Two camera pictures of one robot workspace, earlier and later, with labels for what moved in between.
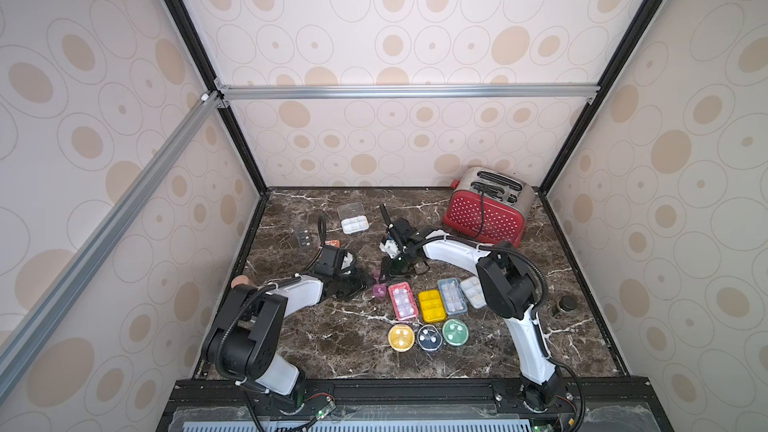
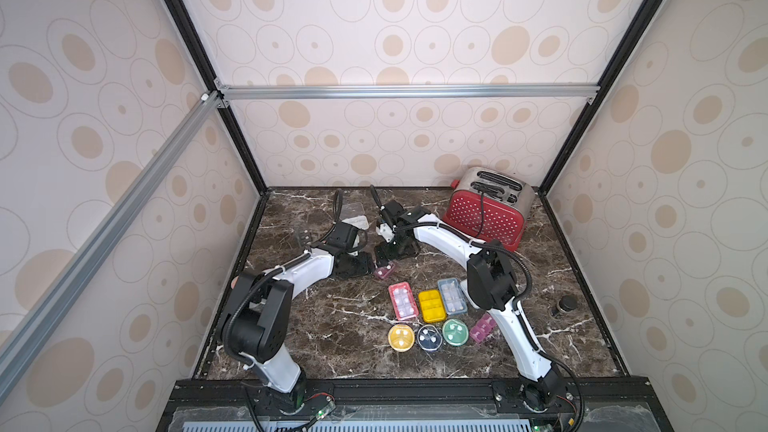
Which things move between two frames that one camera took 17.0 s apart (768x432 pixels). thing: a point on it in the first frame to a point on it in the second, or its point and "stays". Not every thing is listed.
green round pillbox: (455, 332) stays
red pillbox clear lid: (403, 300) stays
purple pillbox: (379, 289) to (483, 328)
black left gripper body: (349, 285) to (356, 265)
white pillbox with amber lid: (433, 310) stays
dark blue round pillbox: (429, 337) stays
